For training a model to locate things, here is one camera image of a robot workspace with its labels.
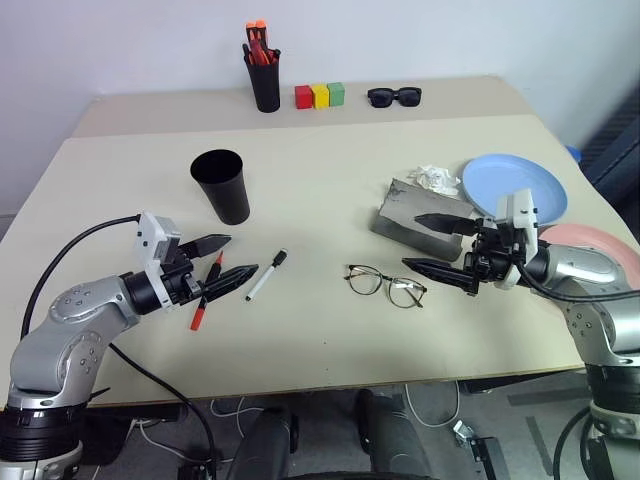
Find thin-framed clear eyeglasses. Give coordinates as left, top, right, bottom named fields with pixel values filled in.
left=343, top=264, right=428, bottom=310

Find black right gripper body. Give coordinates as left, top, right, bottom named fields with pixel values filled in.
left=462, top=219, right=527, bottom=297

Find dark slatted panel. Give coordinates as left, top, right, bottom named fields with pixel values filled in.
left=579, top=82, right=640, bottom=211

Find pink plate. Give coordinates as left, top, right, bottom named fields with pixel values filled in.
left=538, top=223, right=640, bottom=291

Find light blue plate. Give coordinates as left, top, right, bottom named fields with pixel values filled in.
left=460, top=153, right=570, bottom=227

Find black plastic cup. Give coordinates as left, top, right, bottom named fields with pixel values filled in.
left=189, top=148, right=251, bottom=226

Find white floor cable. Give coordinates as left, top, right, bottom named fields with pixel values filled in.
left=209, top=397, right=262, bottom=437
left=403, top=382, right=462, bottom=429

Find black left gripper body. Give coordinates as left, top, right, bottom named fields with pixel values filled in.
left=159, top=247, right=207, bottom=307

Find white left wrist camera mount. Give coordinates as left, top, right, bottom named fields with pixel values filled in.
left=134, top=211, right=184, bottom=311

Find black pen holder cup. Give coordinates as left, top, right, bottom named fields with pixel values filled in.
left=243, top=47, right=282, bottom=114

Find metal floor bracket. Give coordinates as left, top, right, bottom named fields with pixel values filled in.
left=452, top=419, right=512, bottom=480

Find red marker pen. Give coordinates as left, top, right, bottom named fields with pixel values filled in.
left=189, top=251, right=225, bottom=332

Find dark rounded shape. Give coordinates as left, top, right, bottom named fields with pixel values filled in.
left=227, top=404, right=301, bottom=480
left=353, top=388, right=434, bottom=480

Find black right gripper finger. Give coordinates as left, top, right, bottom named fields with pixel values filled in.
left=413, top=212, right=482, bottom=237
left=401, top=257, right=474, bottom=292

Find white marker with black cap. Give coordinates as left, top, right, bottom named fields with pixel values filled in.
left=244, top=248, right=289, bottom=303

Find red pen in holder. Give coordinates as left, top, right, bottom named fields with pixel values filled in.
left=249, top=42, right=279, bottom=66

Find grey cloth block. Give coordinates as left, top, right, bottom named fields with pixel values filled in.
left=369, top=176, right=474, bottom=262

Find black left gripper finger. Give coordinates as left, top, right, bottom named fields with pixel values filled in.
left=200, top=263, right=260, bottom=304
left=177, top=234, right=233, bottom=261

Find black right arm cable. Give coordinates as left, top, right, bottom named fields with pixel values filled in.
left=516, top=262, right=640, bottom=480

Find black sunglasses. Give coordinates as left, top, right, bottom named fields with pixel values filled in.
left=367, top=86, right=423, bottom=110

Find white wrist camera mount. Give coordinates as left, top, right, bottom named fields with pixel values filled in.
left=494, top=188, right=540, bottom=290
left=134, top=211, right=184, bottom=311

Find white paper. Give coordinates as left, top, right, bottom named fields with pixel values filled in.
left=405, top=164, right=462, bottom=197

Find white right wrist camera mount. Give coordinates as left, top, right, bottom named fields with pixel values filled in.
left=494, top=188, right=540, bottom=290

